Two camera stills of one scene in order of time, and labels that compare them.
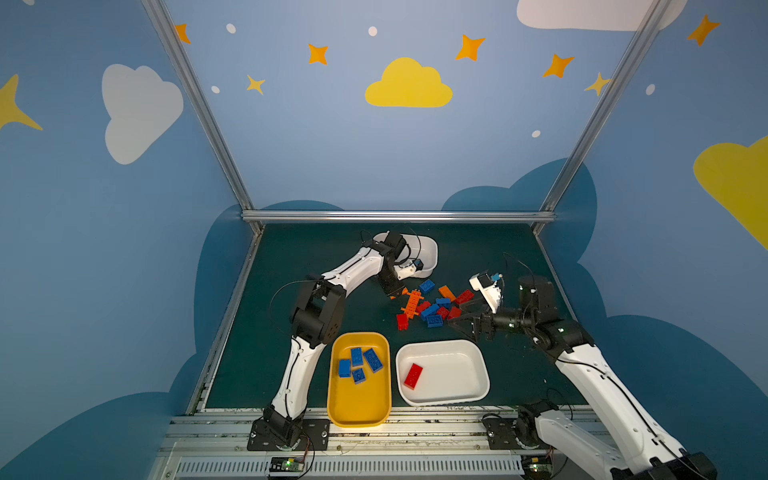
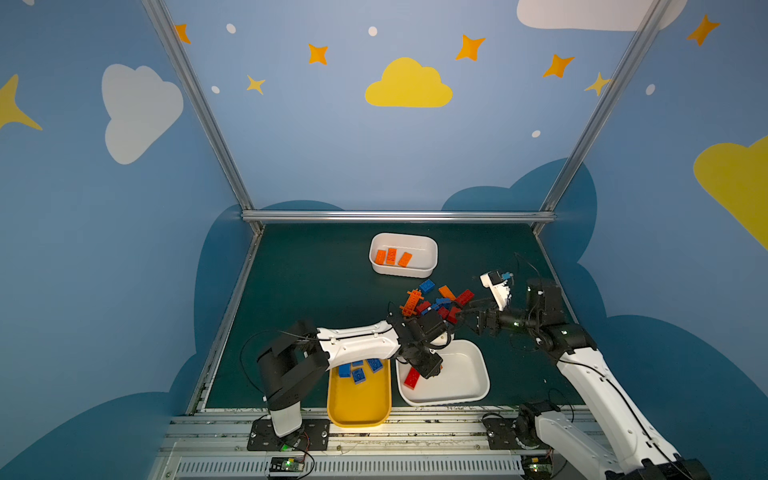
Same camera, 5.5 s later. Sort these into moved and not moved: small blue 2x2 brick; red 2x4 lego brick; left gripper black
Moved: left gripper black
Not moved: small blue 2x2 brick; red 2x4 lego brick
